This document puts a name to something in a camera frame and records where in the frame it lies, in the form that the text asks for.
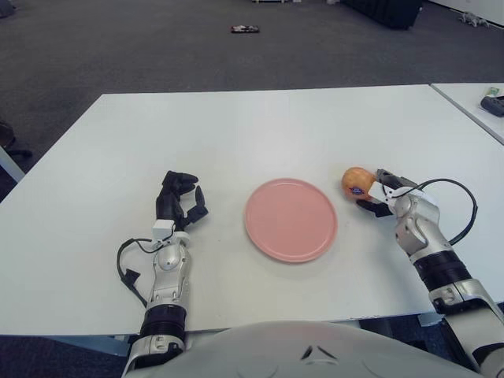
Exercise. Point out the dark flat tray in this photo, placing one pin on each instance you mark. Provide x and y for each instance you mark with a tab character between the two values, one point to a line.
245	29

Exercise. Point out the red yellow apple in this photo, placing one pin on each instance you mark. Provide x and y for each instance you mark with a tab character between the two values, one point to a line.
354	181

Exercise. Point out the black office chair base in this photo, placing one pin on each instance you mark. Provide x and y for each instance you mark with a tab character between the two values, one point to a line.
6	134

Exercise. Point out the small grey quadruped robot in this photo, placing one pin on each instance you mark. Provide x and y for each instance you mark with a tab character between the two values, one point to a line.
468	17

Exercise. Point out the pink round plate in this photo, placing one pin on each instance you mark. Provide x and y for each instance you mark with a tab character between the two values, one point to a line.
289	220

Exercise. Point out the large black case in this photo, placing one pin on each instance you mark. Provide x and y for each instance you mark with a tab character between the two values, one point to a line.
393	13

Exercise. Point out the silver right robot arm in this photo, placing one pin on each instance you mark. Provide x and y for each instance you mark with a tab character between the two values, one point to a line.
421	228

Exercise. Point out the dark grey handheld controller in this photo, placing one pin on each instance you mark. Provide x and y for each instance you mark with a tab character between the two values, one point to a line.
494	105

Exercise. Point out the grey robot torso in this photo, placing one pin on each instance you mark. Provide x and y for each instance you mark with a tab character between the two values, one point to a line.
275	350

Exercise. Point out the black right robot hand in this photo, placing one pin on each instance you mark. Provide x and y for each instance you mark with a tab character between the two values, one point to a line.
397	181

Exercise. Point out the green paper packet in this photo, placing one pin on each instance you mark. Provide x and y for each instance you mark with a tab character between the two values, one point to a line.
493	91

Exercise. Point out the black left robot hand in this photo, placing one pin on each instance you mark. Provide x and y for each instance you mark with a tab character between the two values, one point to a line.
165	202

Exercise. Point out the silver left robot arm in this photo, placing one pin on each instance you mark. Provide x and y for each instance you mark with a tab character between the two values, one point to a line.
169	262

